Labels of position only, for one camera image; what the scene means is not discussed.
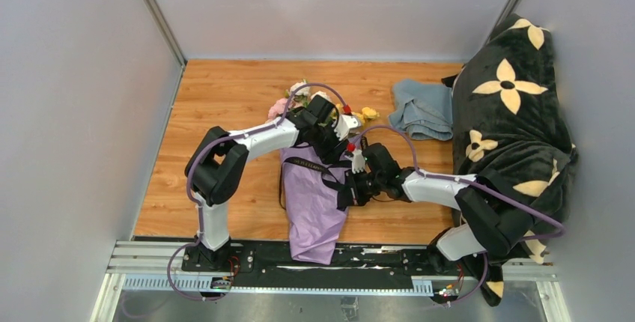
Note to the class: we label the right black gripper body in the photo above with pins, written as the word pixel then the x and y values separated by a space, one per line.
pixel 364 184

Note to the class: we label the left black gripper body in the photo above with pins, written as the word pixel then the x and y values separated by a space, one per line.
pixel 326 142

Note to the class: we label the white fake rose stem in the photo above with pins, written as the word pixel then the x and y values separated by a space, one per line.
pixel 304 95

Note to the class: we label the pink fake flower stem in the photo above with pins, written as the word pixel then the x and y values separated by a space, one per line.
pixel 277 109

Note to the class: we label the yellow fake flower stem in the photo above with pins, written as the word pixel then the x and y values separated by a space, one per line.
pixel 365 115

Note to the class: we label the pink wrapping paper sheet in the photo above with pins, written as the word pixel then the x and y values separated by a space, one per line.
pixel 308 189

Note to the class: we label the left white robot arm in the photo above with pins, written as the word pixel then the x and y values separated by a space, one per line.
pixel 214 172

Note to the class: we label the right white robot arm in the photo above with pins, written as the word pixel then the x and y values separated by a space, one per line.
pixel 503 232

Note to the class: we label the light blue cloth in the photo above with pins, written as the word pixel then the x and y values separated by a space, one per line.
pixel 422 110

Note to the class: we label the dark floral blanket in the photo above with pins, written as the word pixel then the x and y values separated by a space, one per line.
pixel 507 124

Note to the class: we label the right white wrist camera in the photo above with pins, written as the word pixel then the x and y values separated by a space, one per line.
pixel 358 161

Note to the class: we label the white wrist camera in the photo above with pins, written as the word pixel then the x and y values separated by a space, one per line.
pixel 344 124
pixel 358 161

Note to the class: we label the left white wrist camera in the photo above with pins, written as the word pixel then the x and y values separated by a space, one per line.
pixel 344 124

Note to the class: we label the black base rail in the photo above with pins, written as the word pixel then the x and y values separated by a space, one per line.
pixel 354 268

